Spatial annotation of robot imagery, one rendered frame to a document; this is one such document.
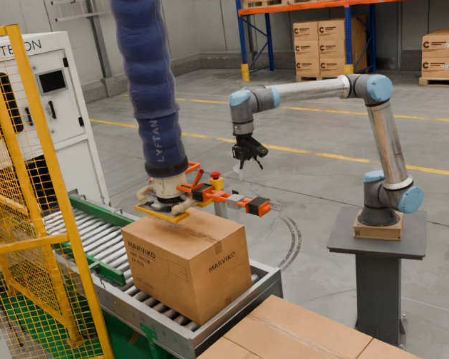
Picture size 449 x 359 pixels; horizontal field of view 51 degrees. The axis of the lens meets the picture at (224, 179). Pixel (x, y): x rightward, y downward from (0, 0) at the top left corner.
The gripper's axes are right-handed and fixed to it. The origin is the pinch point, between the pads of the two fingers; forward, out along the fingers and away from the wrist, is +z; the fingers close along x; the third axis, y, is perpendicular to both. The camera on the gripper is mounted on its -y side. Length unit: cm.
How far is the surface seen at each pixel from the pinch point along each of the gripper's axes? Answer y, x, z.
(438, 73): 185, -708, 113
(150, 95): 50, 10, -36
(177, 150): 48.0, 1.4, -5.6
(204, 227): 44, -5, 40
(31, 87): 95, 44, -46
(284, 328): -8, -1, 81
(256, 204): -3.2, 3.2, 11.9
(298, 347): -21, 6, 81
